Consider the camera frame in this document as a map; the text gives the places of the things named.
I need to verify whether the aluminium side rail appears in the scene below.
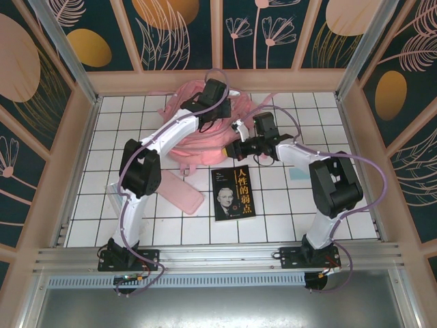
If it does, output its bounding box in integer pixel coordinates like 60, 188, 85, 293
336, 97, 389, 242
51, 97, 102, 249

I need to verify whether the pink pencil case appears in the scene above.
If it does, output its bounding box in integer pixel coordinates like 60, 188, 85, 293
157, 169, 206, 217

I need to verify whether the small circuit board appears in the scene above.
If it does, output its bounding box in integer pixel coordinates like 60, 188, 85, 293
114, 274, 146, 285

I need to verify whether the light blue paper note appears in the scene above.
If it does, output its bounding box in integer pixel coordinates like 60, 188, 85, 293
289, 167, 312, 180

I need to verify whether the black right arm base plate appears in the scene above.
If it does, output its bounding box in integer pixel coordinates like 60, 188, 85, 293
279, 245, 342, 271

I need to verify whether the clear plastic folder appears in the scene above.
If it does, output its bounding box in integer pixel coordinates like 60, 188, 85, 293
105, 182, 126, 206

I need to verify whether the slotted grey cable tray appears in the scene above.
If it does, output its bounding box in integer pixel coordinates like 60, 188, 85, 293
47, 273, 307, 288

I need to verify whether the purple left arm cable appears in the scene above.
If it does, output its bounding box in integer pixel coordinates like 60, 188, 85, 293
114, 68, 240, 298

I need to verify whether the grey metal sheet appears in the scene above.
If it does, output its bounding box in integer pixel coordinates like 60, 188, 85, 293
20, 288, 421, 328

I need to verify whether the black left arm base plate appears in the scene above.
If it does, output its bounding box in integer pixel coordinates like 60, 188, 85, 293
98, 248, 161, 273

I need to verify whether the pink backpack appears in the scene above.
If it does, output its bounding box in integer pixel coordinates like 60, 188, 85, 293
152, 80, 274, 177

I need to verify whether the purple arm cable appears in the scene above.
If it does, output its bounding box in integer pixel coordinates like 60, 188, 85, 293
244, 105, 390, 295
114, 68, 240, 298

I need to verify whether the black book with portrait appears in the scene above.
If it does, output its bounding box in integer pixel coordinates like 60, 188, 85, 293
210, 165, 257, 223

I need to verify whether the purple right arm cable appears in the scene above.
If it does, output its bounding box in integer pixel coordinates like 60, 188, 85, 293
244, 105, 390, 295

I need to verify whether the aluminium mounting rail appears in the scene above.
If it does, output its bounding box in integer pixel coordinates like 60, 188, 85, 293
32, 243, 407, 274

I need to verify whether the aluminium corner post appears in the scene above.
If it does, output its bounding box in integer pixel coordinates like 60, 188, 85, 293
336, 0, 400, 100
29, 0, 100, 105

